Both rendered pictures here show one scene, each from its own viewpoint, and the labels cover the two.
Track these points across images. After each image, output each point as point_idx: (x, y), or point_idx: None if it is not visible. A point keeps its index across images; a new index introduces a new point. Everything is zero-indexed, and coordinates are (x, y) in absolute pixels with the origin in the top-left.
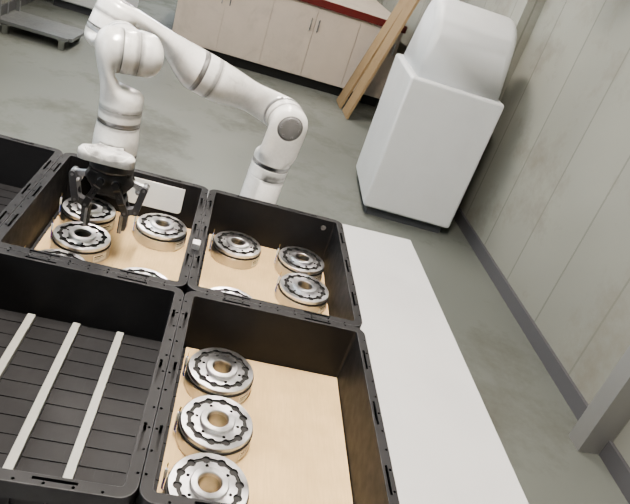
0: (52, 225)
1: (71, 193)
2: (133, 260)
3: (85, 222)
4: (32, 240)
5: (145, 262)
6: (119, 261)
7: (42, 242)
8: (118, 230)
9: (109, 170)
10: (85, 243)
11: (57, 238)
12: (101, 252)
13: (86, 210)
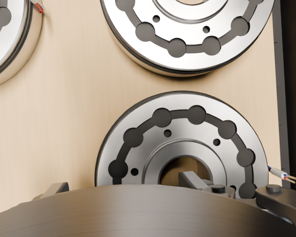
0: (279, 171)
1: None
2: (28, 189)
3: (185, 173)
4: None
5: None
6: (62, 164)
7: (272, 153)
8: (59, 184)
9: (69, 202)
10: (159, 137)
11: (240, 121)
12: (106, 134)
13: (199, 185)
